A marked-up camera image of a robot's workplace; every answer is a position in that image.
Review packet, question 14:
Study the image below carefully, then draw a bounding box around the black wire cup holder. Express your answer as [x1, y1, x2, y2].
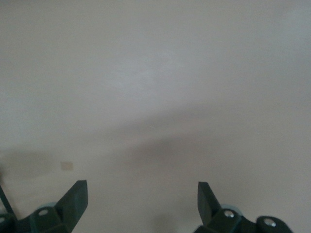
[0, 165, 16, 216]

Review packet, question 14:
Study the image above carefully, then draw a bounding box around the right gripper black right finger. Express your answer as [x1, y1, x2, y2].
[193, 181, 294, 233]

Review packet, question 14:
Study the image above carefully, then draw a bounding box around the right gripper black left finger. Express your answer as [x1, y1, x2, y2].
[0, 180, 88, 233]

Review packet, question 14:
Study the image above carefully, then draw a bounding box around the brown paper table cover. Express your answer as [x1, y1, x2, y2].
[0, 0, 311, 233]

